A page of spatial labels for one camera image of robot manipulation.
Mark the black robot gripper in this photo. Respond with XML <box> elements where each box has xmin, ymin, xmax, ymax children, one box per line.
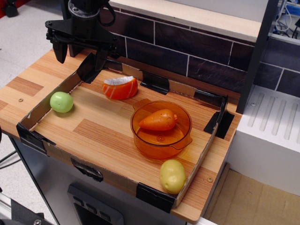
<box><xmin>45</xmin><ymin>15</ymin><xmax>118</xmax><ymax>71</ymax></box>

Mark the orange toy carrot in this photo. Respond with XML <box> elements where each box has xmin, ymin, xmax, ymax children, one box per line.
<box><xmin>139</xmin><ymin>109</ymin><xmax>178</xmax><ymax>131</ymax></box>

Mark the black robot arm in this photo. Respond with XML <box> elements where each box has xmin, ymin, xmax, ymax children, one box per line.
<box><xmin>45</xmin><ymin>0</ymin><xmax>118</xmax><ymax>71</ymax></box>

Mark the cardboard fence with black tape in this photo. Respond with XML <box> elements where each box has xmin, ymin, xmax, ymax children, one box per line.
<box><xmin>17</xmin><ymin>52</ymin><xmax>235</xmax><ymax>220</ymax></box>

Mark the transparent orange plastic pot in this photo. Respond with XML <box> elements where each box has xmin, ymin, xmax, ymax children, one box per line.
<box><xmin>130</xmin><ymin>99</ymin><xmax>192</xmax><ymax>159</ymax></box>

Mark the green toy apple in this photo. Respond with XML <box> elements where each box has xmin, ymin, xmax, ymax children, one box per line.
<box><xmin>50</xmin><ymin>91</ymin><xmax>74</xmax><ymax>113</ymax></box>

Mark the salmon sushi toy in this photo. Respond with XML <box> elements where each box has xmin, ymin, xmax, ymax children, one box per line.
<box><xmin>102</xmin><ymin>76</ymin><xmax>138</xmax><ymax>100</ymax></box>

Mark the light wooden shelf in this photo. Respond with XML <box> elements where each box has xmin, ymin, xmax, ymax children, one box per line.
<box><xmin>110</xmin><ymin>0</ymin><xmax>261</xmax><ymax>42</ymax></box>

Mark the yellow toy potato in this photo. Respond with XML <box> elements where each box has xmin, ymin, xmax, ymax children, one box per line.
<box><xmin>160</xmin><ymin>159</ymin><xmax>187</xmax><ymax>195</ymax></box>

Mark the grey oven control panel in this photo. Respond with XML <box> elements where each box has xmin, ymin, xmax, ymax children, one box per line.
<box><xmin>67</xmin><ymin>185</ymin><xmax>125</xmax><ymax>225</ymax></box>

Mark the white toy sink drainboard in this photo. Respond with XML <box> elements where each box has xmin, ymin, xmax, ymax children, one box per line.
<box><xmin>227</xmin><ymin>86</ymin><xmax>300</xmax><ymax>195</ymax></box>

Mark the black cable on floor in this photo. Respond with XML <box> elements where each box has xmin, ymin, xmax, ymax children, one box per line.
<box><xmin>0</xmin><ymin>150</ymin><xmax>22</xmax><ymax>169</ymax></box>

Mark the dark grey vertical post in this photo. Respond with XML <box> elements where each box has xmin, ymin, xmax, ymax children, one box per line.
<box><xmin>236</xmin><ymin>0</ymin><xmax>279</xmax><ymax>114</ymax></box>

